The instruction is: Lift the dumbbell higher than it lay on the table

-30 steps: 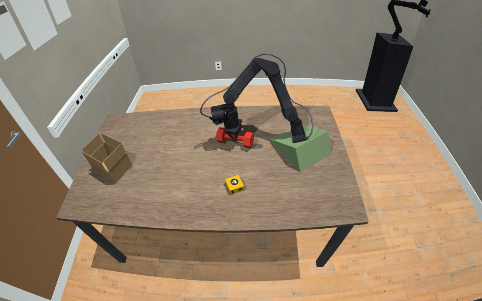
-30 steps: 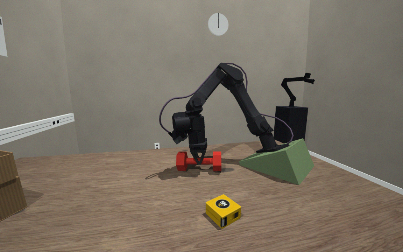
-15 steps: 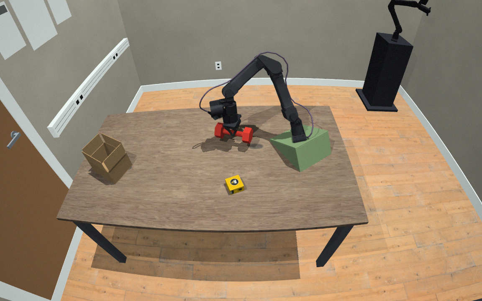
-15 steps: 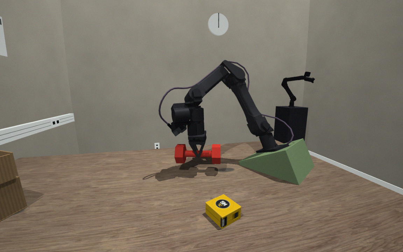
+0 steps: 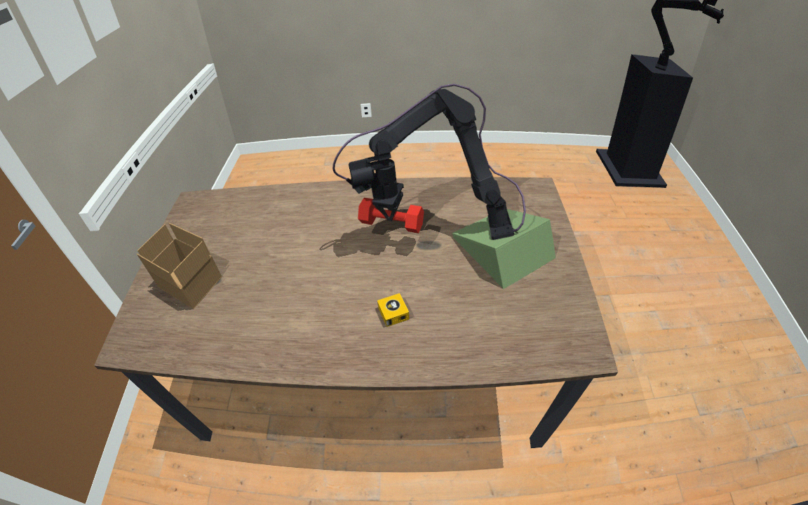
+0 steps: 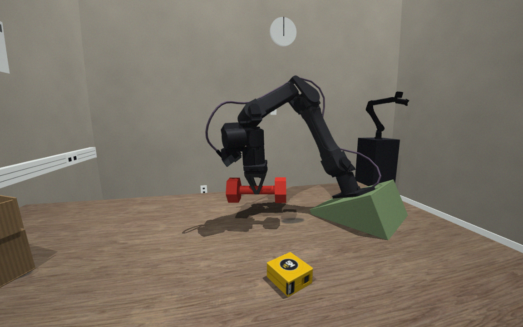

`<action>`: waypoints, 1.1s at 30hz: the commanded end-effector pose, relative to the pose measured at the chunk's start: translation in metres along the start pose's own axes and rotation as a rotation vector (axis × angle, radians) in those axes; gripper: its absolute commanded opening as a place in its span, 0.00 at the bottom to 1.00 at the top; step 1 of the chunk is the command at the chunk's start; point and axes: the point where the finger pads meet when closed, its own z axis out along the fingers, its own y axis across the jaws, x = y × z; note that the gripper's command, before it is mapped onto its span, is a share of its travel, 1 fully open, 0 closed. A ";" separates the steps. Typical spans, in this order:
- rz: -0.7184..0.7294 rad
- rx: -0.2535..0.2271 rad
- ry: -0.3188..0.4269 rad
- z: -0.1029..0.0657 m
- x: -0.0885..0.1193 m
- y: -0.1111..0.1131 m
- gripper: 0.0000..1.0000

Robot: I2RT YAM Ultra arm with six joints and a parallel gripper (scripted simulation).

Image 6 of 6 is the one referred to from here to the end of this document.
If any yellow tape measure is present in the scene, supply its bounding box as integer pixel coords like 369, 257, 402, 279
267, 252, 313, 297

